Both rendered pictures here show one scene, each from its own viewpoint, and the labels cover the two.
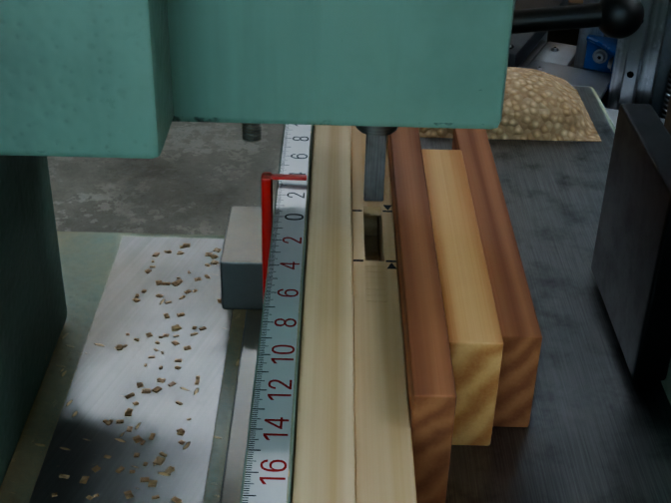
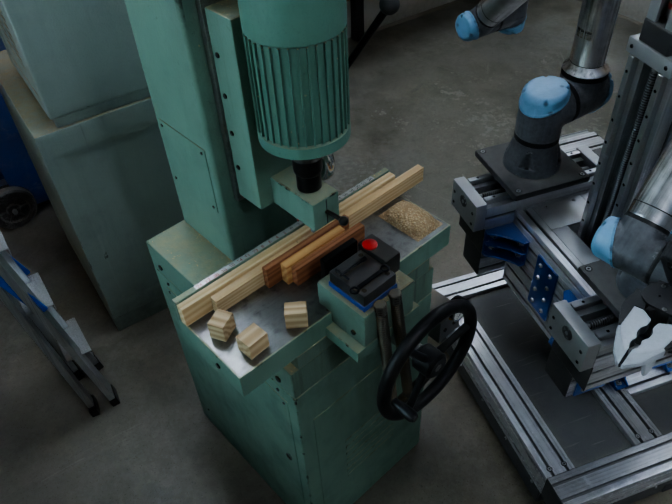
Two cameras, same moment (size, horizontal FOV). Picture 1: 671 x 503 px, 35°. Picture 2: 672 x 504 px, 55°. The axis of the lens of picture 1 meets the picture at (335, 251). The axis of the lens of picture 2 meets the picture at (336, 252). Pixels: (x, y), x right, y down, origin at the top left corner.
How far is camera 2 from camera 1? 111 cm
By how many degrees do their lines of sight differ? 41
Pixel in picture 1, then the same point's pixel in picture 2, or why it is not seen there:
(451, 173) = (333, 233)
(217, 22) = (277, 190)
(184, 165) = not seen: hidden behind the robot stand
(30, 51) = (245, 185)
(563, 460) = (294, 293)
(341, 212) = (303, 231)
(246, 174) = not seen: hidden behind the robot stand
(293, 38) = (286, 199)
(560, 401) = (309, 285)
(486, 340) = (284, 266)
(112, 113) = (255, 199)
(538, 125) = (406, 229)
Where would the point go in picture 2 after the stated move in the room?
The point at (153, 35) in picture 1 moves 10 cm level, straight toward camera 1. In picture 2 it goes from (259, 191) to (225, 217)
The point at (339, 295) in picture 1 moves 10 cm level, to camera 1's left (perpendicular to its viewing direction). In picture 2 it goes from (279, 246) to (250, 224)
